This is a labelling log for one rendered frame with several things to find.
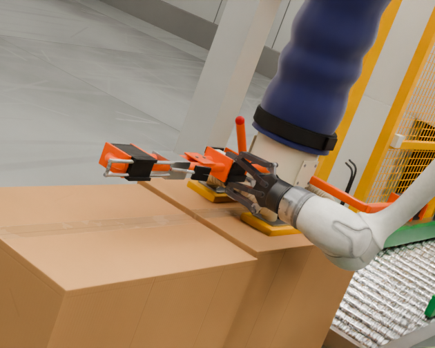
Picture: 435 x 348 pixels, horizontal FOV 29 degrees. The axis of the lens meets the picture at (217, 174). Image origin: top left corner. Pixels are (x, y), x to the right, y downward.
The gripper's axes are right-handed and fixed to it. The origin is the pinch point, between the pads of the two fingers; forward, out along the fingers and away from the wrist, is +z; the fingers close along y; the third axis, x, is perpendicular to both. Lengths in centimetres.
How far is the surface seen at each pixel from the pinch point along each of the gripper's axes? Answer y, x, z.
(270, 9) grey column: -30, 140, 94
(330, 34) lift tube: -37.3, 17.4, -5.1
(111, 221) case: 13.9, -32.1, 0.9
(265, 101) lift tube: -15.4, 17.7, 5.7
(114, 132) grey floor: 108, 299, 289
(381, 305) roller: 53, 123, -10
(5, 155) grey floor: 108, 162, 246
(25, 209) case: 14, -50, 8
